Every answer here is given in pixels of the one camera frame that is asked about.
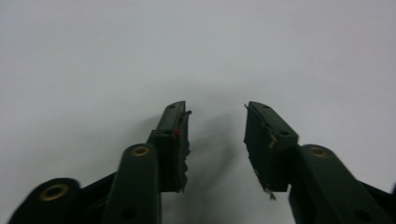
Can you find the white table cover sheet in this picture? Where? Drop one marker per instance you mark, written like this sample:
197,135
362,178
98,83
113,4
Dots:
199,46

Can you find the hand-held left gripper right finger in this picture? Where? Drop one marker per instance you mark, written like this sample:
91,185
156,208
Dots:
271,149

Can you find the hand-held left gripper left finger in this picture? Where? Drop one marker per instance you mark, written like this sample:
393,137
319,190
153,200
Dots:
169,146

